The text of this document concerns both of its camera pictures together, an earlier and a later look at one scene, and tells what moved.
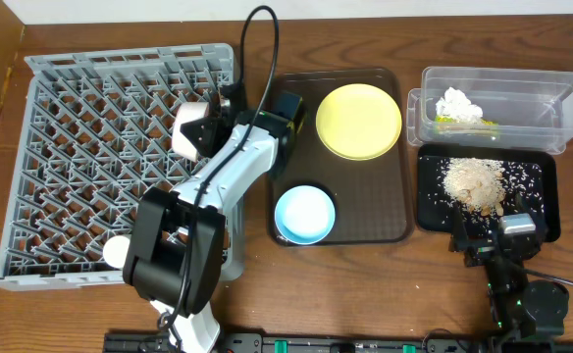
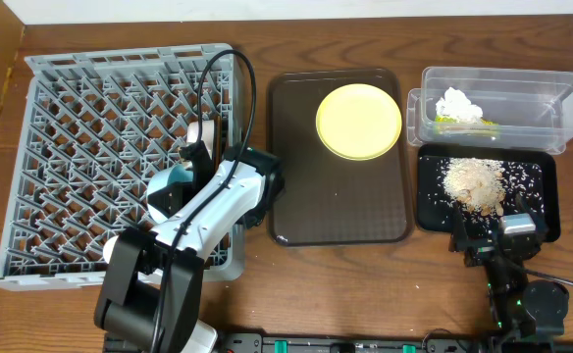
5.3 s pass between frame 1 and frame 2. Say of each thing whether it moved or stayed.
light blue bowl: moved
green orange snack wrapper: stayed
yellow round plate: stayed
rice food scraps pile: stayed
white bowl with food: moved
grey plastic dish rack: stayed
